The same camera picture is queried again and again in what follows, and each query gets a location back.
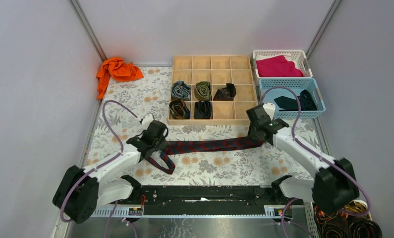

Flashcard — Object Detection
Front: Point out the brown black rolled tie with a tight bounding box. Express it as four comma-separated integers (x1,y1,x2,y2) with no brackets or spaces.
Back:
169,99,190,119

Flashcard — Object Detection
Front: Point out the dark brown patterned rolled tie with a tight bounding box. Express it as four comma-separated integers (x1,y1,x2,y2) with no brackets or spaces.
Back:
213,83,236,101

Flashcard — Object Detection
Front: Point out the olive green rolled tie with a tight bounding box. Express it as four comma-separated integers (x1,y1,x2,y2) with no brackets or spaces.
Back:
194,81,212,101

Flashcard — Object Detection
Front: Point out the perforated metal cable rail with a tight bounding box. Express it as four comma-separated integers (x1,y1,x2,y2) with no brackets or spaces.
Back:
91,205,292,219

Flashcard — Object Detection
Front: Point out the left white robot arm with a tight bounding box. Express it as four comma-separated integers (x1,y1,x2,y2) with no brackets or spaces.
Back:
52,120,168,224

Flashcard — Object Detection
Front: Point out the wooden compartment tray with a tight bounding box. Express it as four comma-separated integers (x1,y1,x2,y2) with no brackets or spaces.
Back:
167,56,258,126

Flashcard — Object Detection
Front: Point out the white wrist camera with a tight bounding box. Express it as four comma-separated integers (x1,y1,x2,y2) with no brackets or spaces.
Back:
140,114,155,130
262,103,276,119

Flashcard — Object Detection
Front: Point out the dark green tie in basket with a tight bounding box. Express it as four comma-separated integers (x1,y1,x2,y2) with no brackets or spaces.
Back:
274,90,317,111

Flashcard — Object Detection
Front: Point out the orange cloth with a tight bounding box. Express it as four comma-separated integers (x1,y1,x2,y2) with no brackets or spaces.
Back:
96,57,144,100

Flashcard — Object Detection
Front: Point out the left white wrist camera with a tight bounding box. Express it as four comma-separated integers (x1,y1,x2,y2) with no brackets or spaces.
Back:
140,114,155,130

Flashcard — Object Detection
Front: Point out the grey blue rolled tie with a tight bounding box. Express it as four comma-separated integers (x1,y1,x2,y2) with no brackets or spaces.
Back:
171,80,191,101

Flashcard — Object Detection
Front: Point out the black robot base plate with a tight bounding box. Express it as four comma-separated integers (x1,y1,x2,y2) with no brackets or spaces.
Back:
119,185,289,208

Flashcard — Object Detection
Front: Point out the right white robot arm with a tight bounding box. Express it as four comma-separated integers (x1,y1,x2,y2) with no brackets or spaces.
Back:
246,104,360,214

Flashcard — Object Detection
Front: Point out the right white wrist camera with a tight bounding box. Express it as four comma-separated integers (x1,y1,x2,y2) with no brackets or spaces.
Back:
262,103,276,119

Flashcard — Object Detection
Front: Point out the red navy striped tie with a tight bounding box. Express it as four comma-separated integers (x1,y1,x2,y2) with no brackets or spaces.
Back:
145,136,264,175

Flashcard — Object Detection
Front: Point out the white basket of ties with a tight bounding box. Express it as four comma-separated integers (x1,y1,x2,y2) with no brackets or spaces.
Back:
303,199,367,238

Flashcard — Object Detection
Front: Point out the purple cable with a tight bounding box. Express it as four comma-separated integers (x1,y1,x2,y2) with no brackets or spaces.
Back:
59,100,142,223
260,86,371,218

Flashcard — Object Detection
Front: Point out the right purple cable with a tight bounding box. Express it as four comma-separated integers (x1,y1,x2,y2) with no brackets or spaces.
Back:
260,86,371,218

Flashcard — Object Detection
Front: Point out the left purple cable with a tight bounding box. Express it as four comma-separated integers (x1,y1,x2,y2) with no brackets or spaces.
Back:
59,100,142,223

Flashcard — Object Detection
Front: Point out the white plastic basket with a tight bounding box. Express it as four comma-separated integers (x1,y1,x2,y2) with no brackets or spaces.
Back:
252,50,313,78

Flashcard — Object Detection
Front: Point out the floral table mat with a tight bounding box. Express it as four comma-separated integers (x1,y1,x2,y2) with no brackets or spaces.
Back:
85,67,311,185

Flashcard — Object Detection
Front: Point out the magenta cloth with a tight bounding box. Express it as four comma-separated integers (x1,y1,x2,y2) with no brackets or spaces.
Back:
256,55,304,77

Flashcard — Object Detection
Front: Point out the blue plastic basket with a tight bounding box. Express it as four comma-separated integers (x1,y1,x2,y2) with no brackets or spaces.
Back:
259,77,326,119

